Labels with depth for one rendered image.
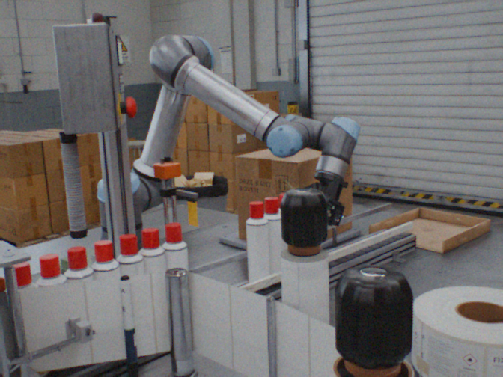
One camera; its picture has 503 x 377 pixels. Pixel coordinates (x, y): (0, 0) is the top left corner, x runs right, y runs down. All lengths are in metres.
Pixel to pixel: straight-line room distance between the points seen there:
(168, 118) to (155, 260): 0.60
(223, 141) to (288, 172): 3.41
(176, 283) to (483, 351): 0.46
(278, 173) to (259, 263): 0.42
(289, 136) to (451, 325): 0.64
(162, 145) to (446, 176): 4.22
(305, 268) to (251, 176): 0.79
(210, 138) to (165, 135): 3.49
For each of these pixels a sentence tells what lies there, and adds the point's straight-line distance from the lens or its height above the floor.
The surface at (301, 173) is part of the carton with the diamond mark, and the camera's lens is 1.65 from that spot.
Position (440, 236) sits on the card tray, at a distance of 1.94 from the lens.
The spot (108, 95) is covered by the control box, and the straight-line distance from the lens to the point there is 1.06.
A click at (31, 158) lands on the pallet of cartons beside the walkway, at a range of 4.62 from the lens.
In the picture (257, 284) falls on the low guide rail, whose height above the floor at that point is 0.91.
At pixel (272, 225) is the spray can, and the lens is 1.34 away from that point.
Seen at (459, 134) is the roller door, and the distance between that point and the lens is 5.52.
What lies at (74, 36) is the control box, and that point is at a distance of 1.07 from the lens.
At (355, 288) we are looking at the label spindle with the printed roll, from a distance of 0.60.
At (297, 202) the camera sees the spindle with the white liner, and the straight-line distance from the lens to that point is 0.97.
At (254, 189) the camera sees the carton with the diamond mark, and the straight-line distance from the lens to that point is 1.75.
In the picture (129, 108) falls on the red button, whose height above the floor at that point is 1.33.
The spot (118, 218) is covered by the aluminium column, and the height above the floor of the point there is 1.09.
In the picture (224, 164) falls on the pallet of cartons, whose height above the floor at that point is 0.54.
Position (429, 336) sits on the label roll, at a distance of 0.87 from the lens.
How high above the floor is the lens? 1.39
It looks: 13 degrees down
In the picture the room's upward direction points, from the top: 2 degrees counter-clockwise
